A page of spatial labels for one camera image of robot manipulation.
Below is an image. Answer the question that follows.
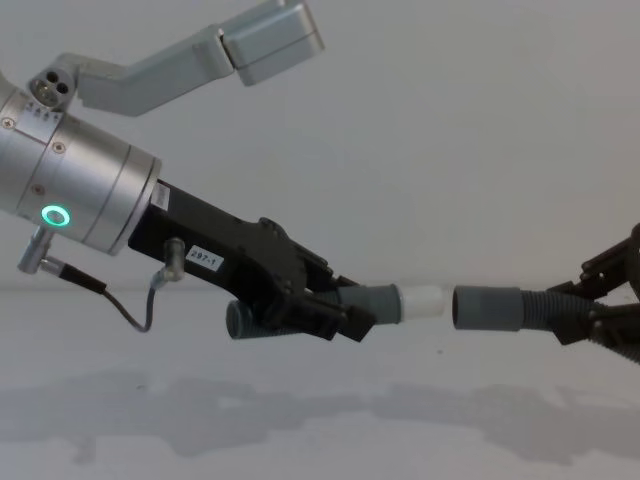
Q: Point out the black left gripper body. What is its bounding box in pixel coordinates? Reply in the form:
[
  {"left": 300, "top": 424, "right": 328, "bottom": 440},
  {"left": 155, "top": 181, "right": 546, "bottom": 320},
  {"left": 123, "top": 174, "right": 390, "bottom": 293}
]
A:
[{"left": 128, "top": 178, "right": 307, "bottom": 329}]

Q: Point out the thin dark gripper cable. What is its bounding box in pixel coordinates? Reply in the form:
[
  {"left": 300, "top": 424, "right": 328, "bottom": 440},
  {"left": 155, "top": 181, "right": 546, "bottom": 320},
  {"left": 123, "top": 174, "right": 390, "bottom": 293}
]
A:
[{"left": 18, "top": 224, "right": 192, "bottom": 333}]

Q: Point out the white plastic tube connector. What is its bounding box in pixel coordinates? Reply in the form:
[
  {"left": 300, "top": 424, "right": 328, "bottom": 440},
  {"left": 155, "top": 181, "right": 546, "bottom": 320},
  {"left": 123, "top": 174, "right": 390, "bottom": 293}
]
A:
[{"left": 399, "top": 284, "right": 447, "bottom": 325}]

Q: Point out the white table cloth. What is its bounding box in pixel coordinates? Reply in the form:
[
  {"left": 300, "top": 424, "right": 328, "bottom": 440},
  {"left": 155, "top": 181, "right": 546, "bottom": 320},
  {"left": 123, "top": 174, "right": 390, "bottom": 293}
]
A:
[{"left": 0, "top": 285, "right": 640, "bottom": 480}]

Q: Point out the grey corrugated hose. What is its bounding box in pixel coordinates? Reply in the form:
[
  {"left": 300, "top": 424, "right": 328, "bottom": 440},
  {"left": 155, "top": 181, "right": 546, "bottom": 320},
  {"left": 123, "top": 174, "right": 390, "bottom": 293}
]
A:
[
  {"left": 224, "top": 282, "right": 404, "bottom": 342},
  {"left": 451, "top": 283, "right": 640, "bottom": 369}
]

